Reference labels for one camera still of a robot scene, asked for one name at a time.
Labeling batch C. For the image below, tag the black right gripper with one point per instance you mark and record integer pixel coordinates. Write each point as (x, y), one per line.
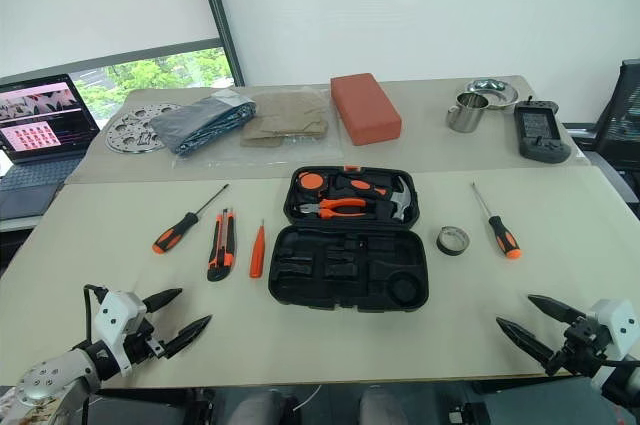
(582, 345)

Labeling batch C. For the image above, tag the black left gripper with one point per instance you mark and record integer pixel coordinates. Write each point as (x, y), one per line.
(142, 340)

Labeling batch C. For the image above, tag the black shaft screwdriver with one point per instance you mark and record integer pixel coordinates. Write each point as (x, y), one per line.
(172, 237)

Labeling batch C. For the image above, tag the silver shaft screwdriver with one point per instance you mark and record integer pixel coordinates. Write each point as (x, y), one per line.
(502, 235)

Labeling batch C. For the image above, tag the orange tester screwdriver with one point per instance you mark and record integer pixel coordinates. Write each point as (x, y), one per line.
(257, 252)

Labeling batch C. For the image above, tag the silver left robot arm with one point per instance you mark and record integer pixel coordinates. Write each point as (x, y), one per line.
(55, 370)

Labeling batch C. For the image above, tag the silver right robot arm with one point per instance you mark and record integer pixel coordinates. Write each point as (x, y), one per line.
(620, 380)

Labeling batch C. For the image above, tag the black tool case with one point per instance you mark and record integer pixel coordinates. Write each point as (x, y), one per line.
(350, 290)

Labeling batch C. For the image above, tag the grey rounded shape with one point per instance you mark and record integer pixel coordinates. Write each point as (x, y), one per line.
(260, 407)

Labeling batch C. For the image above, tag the black electrical tape roll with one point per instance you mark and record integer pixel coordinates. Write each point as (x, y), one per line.
(447, 245)

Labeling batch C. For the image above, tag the claw hammer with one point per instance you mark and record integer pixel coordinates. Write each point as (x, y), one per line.
(400, 200)

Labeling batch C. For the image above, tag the perforated metal disc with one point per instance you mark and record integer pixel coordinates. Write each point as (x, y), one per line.
(125, 132)

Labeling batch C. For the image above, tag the orange black tape measure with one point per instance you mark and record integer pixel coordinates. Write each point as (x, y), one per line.
(312, 180)

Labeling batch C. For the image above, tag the black handheld controller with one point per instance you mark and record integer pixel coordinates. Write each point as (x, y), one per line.
(540, 130)

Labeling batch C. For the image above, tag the dark folded cloth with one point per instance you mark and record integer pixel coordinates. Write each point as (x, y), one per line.
(200, 120)

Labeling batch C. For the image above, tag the clear plastic bag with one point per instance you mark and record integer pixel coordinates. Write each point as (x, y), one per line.
(310, 152)

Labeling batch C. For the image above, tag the steel cup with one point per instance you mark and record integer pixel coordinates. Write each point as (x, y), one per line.
(465, 115)

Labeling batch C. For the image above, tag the black mesh office chair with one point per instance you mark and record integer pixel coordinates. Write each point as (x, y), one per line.
(622, 115)

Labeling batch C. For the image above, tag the beige folded cloth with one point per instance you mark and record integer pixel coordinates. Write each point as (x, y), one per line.
(285, 117)

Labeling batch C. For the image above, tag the steel bowl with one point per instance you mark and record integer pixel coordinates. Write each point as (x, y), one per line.
(502, 92)

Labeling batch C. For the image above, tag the open laptop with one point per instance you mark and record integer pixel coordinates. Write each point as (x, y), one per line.
(40, 120)

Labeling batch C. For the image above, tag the red orange brick block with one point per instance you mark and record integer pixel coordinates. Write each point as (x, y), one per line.
(367, 105)

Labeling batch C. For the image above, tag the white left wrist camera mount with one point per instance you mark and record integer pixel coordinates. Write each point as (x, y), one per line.
(116, 312)

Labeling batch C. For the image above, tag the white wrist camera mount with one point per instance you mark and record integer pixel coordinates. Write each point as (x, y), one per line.
(116, 312)
(617, 322)

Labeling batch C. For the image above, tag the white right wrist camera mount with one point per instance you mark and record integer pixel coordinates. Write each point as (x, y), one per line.
(617, 322)

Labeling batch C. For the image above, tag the dark window frame post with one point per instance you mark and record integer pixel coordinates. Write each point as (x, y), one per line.
(217, 15)

